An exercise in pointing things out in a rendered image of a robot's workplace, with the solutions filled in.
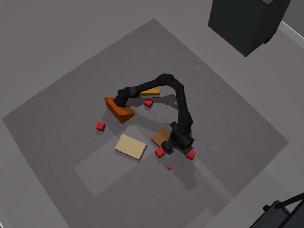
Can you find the orange flat bar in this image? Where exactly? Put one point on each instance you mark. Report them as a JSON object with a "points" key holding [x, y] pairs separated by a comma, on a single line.
{"points": [[150, 92]]}

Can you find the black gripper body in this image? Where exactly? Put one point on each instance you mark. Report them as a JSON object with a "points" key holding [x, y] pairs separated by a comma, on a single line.
{"points": [[166, 145]]}

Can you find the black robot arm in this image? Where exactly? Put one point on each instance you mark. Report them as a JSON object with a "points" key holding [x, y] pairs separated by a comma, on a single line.
{"points": [[184, 117]]}

